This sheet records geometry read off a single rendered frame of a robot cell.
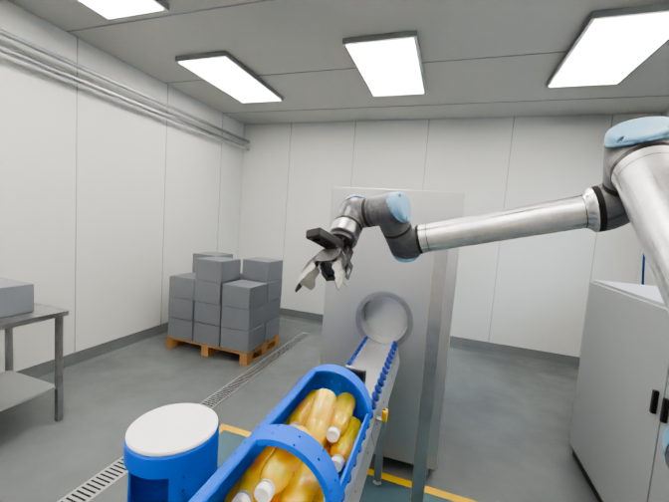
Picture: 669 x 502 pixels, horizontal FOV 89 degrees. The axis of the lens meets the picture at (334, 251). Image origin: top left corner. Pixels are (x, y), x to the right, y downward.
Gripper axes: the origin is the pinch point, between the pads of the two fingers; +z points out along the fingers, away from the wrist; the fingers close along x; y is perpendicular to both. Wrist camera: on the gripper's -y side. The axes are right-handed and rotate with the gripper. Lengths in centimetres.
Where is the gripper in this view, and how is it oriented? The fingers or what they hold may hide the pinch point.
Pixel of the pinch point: (315, 288)
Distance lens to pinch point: 84.5
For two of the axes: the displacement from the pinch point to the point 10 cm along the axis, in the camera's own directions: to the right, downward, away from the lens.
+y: 4.1, 7.1, 5.7
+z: -3.0, 6.9, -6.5
